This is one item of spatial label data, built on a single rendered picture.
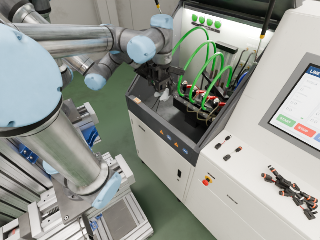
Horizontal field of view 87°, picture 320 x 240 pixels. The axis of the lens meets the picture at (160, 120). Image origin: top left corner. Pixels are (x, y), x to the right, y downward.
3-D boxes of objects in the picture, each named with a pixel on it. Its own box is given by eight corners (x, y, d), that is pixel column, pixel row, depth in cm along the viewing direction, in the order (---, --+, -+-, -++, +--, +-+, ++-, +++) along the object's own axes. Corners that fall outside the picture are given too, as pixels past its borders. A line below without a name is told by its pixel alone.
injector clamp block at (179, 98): (172, 112, 129) (173, 96, 118) (181, 106, 133) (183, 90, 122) (209, 138, 112) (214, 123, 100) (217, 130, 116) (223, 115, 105)
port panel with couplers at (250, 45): (228, 85, 115) (244, 38, 92) (230, 83, 116) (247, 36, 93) (245, 94, 108) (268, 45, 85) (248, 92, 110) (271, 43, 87)
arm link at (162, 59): (162, 43, 66) (177, 50, 62) (162, 55, 70) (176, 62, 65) (147, 49, 63) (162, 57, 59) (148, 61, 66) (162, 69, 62)
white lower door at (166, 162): (138, 155, 187) (129, 111, 136) (139, 154, 188) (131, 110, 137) (181, 201, 154) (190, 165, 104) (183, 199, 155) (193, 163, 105)
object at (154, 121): (130, 112, 136) (127, 96, 124) (135, 109, 138) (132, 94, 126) (189, 163, 104) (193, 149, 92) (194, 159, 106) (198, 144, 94)
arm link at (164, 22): (144, 18, 53) (157, 11, 58) (146, 52, 61) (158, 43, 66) (165, 22, 50) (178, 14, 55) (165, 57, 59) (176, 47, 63)
